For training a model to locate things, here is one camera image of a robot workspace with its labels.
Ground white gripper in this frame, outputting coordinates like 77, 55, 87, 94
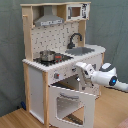
76, 62, 95, 86

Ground grey range hood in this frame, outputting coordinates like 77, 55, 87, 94
35, 5, 64, 27

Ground white toy microwave door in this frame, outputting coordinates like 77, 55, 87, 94
66, 3, 90, 22

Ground black toy faucet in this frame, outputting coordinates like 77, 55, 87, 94
66, 32, 83, 50

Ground black toy stovetop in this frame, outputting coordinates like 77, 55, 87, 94
35, 53, 71, 66

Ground grey toy sink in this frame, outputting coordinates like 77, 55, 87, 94
66, 47, 94, 56

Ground left red stove knob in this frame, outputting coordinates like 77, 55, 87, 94
54, 73, 60, 79

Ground silver toy pot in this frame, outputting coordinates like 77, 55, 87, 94
40, 50, 55, 61

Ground wooden toy kitchen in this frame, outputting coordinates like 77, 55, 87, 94
22, 2, 105, 127

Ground white oven door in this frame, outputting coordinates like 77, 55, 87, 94
49, 86, 95, 128

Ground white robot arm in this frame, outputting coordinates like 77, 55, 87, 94
76, 62, 128, 92

